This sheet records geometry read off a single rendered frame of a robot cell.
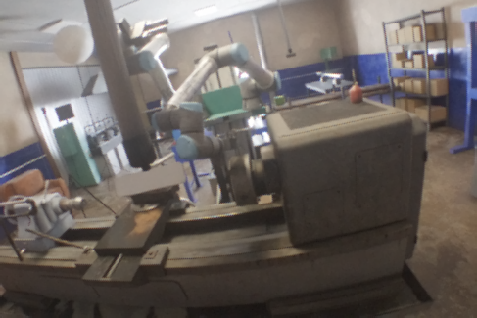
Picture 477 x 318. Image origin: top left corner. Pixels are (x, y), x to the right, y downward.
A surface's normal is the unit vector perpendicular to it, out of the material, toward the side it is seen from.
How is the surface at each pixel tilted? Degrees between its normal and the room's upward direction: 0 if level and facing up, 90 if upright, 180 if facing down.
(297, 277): 90
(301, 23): 90
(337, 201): 90
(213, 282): 90
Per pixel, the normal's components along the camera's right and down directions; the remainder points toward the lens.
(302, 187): -0.08, 0.29
